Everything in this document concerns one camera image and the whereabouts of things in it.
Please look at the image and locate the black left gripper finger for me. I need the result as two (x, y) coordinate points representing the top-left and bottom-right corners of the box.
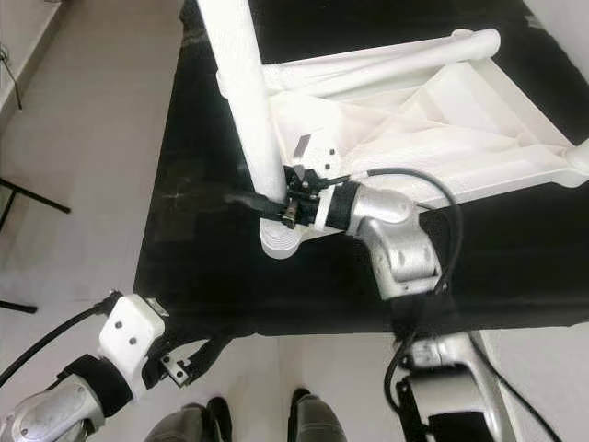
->
(184, 331), (231, 365)

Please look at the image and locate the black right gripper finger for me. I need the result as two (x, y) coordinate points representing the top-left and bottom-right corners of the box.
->
(225, 189), (286, 222)

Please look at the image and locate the white plastic table leg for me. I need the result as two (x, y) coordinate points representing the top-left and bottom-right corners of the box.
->
(262, 28), (502, 98)
(196, 0), (294, 217)
(566, 138), (589, 174)

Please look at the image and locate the white plastic children table top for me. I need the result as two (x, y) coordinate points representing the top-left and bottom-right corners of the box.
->
(216, 28), (589, 259)

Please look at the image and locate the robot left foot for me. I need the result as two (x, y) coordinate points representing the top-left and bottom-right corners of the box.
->
(147, 398), (236, 442)

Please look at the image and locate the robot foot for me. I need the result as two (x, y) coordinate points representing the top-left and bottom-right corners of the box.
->
(290, 389), (369, 442)
(147, 398), (236, 442)

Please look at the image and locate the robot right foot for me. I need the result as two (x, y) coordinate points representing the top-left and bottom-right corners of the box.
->
(290, 389), (369, 442)

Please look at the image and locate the black folding chair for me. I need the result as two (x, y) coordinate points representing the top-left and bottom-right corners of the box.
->
(0, 180), (70, 314)

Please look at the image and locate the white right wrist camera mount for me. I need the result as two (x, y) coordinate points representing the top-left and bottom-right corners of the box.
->
(293, 132), (352, 231)

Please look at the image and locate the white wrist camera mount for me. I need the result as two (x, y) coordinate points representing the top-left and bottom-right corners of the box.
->
(99, 293), (167, 401)
(293, 132), (352, 231)

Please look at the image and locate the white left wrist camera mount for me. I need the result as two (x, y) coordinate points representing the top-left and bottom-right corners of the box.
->
(99, 293), (167, 401)

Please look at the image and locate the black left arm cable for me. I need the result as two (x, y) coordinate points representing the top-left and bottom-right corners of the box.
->
(0, 293), (121, 388)

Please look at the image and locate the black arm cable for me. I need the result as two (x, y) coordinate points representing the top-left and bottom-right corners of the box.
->
(0, 293), (121, 388)
(341, 168), (466, 388)

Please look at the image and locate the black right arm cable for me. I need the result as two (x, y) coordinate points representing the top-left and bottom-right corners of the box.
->
(341, 168), (466, 388)

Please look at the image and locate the black wall cable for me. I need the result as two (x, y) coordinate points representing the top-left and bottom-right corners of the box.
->
(0, 51), (27, 116)

